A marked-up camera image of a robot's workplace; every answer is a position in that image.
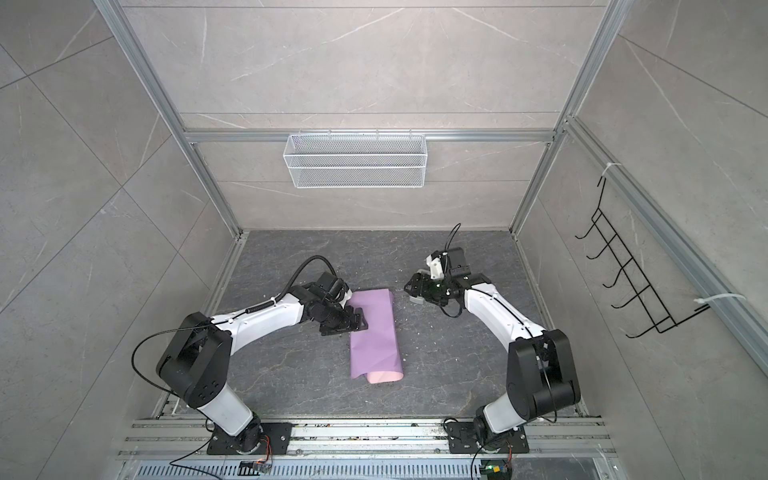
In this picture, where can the white wire mesh basket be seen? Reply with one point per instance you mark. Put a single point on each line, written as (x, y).
(359, 160)

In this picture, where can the pink wrapping paper sheet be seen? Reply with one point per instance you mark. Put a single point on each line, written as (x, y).
(374, 352)

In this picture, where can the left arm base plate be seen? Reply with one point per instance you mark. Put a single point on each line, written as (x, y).
(256, 439)

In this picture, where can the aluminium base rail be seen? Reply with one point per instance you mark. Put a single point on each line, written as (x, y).
(414, 448)

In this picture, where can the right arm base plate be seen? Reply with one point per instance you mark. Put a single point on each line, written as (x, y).
(466, 437)

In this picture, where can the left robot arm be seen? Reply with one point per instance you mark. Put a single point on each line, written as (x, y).
(195, 364)

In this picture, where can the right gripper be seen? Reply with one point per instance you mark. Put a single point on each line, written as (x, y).
(422, 288)

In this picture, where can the black wire hook rack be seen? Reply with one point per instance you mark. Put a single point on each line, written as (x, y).
(628, 269)

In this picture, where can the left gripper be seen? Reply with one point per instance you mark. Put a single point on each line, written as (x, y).
(350, 323)

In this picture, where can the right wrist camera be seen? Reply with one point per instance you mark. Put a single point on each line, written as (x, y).
(435, 264)

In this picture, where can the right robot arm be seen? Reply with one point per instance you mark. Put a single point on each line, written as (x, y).
(541, 377)

